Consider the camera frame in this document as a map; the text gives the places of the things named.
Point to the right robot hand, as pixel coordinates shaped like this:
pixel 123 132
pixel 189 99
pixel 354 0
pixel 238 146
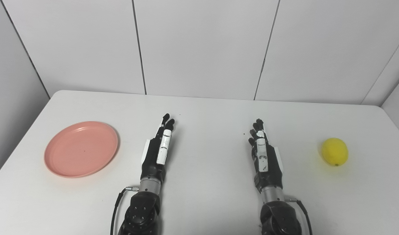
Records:
pixel 268 163

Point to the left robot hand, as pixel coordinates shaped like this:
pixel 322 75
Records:
pixel 152 159

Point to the yellow lemon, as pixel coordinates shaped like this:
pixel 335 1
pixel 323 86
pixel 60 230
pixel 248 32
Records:
pixel 334 151

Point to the pink round plate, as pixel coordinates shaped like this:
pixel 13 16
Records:
pixel 81 149

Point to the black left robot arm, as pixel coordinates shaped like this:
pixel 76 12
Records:
pixel 142 205

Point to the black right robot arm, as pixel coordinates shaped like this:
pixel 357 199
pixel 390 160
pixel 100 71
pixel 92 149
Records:
pixel 277 210

